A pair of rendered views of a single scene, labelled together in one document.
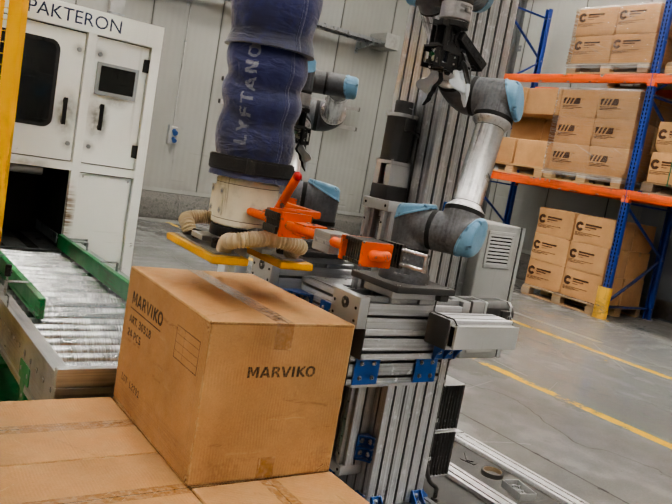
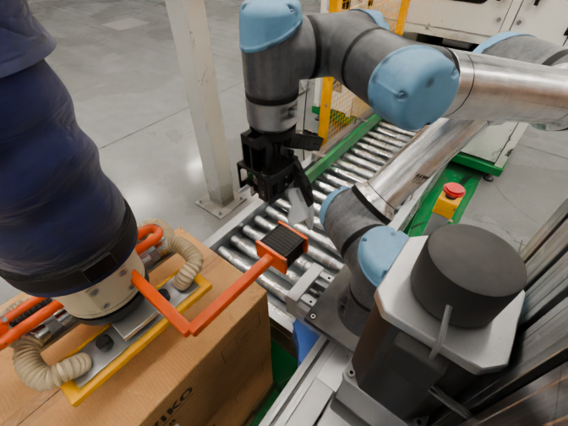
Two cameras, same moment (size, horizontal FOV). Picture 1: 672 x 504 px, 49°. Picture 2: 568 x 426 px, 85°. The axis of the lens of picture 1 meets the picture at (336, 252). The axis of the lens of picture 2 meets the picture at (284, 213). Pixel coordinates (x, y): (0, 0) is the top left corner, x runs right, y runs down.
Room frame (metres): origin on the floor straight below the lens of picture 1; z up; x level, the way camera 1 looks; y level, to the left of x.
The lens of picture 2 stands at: (2.25, -0.21, 1.73)
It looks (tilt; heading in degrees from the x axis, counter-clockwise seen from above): 45 degrees down; 73
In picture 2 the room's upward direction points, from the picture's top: straight up
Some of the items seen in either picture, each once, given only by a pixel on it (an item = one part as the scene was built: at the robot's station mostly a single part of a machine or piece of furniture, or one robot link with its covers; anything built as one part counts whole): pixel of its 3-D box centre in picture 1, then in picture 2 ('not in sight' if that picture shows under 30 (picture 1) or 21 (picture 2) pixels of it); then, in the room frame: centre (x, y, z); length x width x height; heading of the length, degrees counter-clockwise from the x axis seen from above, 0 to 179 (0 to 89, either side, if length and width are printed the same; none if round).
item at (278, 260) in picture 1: (269, 248); (137, 320); (2.03, 0.19, 1.08); 0.34 x 0.10 x 0.05; 33
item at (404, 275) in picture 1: (406, 263); not in sight; (2.14, -0.21, 1.09); 0.15 x 0.15 x 0.10
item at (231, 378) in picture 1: (224, 363); (156, 356); (1.98, 0.25, 0.74); 0.60 x 0.40 x 0.40; 34
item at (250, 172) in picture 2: (295, 125); (270, 158); (2.35, 0.20, 1.43); 0.09 x 0.08 x 0.12; 33
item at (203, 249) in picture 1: (206, 242); not in sight; (1.93, 0.34, 1.08); 0.34 x 0.10 x 0.05; 33
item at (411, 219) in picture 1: (415, 224); not in sight; (2.14, -0.22, 1.20); 0.13 x 0.12 x 0.14; 62
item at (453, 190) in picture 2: not in sight; (453, 192); (3.04, 0.40, 1.02); 0.07 x 0.07 x 0.04
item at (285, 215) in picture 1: (287, 223); not in sight; (1.77, 0.13, 1.18); 0.10 x 0.08 x 0.06; 123
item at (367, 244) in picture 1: (365, 251); not in sight; (1.47, -0.06, 1.18); 0.08 x 0.07 x 0.05; 33
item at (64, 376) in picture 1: (167, 374); (244, 297); (2.29, 0.47, 0.58); 0.70 x 0.03 x 0.06; 126
